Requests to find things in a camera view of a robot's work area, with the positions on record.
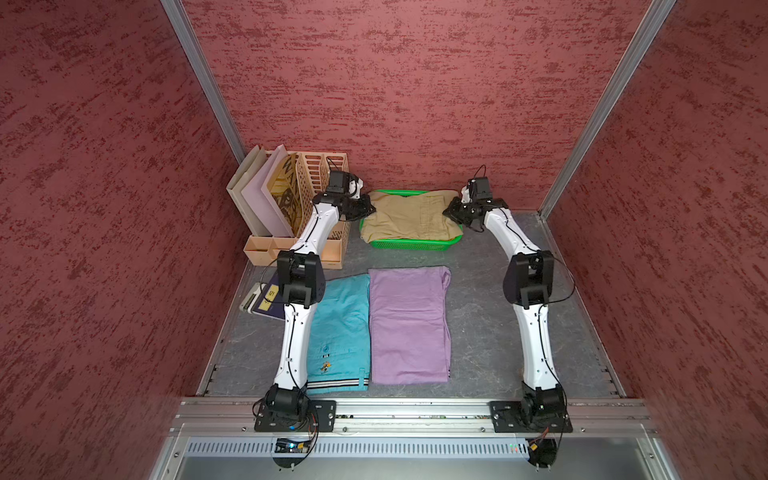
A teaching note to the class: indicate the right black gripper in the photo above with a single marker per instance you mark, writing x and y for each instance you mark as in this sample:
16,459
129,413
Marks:
454,211

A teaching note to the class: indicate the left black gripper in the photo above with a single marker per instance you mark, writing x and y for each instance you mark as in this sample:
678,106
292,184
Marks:
366,207

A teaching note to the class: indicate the khaki pants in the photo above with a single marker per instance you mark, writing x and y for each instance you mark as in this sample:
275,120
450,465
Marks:
411,219

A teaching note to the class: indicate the green plastic basket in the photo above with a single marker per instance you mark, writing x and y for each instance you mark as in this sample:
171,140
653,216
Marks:
414,243

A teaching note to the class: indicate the purple pants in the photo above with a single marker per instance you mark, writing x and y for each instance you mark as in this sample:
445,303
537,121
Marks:
410,338

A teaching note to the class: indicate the teal folded shorts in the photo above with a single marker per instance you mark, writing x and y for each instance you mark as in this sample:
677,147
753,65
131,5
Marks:
339,354

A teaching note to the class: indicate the beige plastic file organizer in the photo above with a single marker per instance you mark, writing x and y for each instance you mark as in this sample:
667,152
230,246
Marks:
313,175

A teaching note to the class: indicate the brown patterned book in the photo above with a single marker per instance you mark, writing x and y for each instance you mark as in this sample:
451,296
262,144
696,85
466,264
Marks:
283,187

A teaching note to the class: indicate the lilac folder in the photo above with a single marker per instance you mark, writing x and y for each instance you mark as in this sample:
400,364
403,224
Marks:
262,203

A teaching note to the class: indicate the grey folder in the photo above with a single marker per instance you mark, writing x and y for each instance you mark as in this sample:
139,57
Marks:
238,188

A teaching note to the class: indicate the dark blue notebook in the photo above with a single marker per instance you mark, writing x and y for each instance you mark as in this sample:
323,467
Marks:
263,298

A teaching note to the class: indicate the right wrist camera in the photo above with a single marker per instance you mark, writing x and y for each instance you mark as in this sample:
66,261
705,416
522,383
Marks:
477,190

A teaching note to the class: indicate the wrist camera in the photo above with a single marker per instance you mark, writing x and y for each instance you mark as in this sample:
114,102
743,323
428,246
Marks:
477,190
344,184

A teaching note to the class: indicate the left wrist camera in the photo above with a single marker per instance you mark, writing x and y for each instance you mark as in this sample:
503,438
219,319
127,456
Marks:
344,184

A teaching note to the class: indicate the right aluminium corner post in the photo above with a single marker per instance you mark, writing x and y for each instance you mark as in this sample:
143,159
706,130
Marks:
642,39

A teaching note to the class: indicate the aluminium corner post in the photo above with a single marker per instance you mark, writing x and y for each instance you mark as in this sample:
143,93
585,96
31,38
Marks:
193,50
642,39

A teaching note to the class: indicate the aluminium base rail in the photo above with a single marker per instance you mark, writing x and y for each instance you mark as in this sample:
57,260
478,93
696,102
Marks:
408,428

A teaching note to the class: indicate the left aluminium corner post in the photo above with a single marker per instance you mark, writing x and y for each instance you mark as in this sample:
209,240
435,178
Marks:
193,50

